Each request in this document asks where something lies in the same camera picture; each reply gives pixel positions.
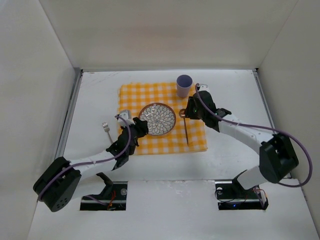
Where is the copper long-handled spoon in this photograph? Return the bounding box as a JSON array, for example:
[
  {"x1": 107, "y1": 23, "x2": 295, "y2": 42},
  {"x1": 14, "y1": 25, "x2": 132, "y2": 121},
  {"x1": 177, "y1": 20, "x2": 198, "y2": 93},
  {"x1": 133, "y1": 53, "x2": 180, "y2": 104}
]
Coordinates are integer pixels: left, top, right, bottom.
[{"x1": 179, "y1": 108, "x2": 189, "y2": 145}]

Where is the patterned ceramic plate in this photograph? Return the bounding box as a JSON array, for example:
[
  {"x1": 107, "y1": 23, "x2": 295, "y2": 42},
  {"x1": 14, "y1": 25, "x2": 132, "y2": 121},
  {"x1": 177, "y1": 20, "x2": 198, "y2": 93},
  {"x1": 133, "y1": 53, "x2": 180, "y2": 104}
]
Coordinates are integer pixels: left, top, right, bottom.
[{"x1": 138, "y1": 102, "x2": 177, "y2": 137}]

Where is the yellow white checkered cloth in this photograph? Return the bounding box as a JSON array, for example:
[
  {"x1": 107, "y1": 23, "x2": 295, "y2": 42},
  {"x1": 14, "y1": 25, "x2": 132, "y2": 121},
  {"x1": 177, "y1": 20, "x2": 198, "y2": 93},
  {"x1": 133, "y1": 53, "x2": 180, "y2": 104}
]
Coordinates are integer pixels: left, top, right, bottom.
[{"x1": 118, "y1": 82, "x2": 208, "y2": 155}]

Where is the lavender plastic cup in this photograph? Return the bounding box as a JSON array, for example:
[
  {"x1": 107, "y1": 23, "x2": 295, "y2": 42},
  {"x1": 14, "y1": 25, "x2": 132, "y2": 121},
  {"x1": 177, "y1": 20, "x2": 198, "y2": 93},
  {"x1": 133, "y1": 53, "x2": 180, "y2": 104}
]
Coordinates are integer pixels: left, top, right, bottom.
[{"x1": 176, "y1": 74, "x2": 193, "y2": 98}]

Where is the silver metal fork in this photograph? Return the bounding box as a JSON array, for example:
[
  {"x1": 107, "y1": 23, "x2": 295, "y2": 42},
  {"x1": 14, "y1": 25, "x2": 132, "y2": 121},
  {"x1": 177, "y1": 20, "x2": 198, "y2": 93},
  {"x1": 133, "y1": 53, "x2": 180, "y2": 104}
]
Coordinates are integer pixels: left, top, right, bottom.
[{"x1": 102, "y1": 122, "x2": 114, "y2": 144}]

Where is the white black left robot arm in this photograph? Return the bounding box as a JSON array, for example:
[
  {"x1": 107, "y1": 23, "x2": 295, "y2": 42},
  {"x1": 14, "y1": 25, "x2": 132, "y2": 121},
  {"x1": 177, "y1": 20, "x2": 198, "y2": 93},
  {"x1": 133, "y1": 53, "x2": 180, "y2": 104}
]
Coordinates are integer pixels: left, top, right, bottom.
[{"x1": 33, "y1": 115, "x2": 149, "y2": 213}]

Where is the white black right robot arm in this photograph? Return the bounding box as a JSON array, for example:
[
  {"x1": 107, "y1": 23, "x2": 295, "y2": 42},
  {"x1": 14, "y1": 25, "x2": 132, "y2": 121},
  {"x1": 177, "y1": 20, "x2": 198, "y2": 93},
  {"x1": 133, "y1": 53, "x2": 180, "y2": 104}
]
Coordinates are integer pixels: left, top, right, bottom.
[{"x1": 184, "y1": 90, "x2": 299, "y2": 192}]

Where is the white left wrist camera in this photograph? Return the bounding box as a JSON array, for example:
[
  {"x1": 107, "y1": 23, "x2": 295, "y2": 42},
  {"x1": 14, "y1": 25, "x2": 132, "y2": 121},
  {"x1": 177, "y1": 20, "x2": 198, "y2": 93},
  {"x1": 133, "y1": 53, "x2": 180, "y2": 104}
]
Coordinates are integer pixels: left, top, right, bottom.
[{"x1": 117, "y1": 109, "x2": 134, "y2": 125}]

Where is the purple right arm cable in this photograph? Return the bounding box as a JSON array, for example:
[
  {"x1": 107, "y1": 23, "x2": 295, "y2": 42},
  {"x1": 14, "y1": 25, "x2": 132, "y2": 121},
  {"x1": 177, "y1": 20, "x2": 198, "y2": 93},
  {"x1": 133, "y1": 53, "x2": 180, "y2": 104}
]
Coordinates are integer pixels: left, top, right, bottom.
[{"x1": 194, "y1": 82, "x2": 313, "y2": 188}]

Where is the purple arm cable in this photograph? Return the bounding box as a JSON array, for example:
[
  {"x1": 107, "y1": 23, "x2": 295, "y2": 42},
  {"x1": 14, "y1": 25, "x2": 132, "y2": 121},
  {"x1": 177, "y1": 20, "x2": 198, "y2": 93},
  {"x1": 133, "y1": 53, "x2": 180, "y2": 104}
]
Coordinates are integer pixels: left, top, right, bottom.
[
  {"x1": 37, "y1": 114, "x2": 132, "y2": 206},
  {"x1": 194, "y1": 82, "x2": 313, "y2": 188}
]

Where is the right aluminium frame rail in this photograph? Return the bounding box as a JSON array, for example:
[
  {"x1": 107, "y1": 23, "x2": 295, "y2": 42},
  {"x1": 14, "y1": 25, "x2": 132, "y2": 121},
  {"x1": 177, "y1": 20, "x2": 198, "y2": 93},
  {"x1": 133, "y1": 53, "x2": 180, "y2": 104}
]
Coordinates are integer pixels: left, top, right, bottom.
[{"x1": 252, "y1": 68, "x2": 275, "y2": 129}]

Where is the aluminium frame rail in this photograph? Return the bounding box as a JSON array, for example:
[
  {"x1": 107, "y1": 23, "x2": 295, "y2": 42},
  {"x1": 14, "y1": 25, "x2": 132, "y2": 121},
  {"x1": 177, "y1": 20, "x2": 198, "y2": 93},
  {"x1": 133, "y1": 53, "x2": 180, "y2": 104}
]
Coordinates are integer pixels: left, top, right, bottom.
[
  {"x1": 252, "y1": 68, "x2": 275, "y2": 129},
  {"x1": 50, "y1": 67, "x2": 84, "y2": 164}
]

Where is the left aluminium frame rail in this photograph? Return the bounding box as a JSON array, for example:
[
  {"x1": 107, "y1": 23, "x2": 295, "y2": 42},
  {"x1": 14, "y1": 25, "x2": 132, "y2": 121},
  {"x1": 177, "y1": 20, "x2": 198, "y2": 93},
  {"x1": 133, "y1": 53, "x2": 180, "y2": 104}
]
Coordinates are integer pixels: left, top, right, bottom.
[{"x1": 50, "y1": 67, "x2": 84, "y2": 164}]

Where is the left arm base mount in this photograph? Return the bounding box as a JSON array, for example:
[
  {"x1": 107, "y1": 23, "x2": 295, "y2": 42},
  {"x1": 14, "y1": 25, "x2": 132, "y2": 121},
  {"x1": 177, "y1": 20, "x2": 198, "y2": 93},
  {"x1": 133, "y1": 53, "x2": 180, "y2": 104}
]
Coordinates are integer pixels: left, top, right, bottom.
[{"x1": 79, "y1": 172, "x2": 128, "y2": 211}]

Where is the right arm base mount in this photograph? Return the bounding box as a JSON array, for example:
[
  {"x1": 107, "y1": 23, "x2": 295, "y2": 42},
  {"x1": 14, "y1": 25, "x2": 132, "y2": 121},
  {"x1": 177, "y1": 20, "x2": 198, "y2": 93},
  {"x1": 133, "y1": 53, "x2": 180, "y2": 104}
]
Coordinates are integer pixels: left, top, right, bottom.
[{"x1": 214, "y1": 180, "x2": 269, "y2": 211}]

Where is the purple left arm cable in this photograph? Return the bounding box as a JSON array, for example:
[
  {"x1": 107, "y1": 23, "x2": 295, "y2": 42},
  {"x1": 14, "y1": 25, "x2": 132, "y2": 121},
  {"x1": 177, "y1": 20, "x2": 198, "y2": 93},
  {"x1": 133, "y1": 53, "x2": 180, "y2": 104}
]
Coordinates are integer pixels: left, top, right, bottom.
[{"x1": 37, "y1": 114, "x2": 132, "y2": 206}]

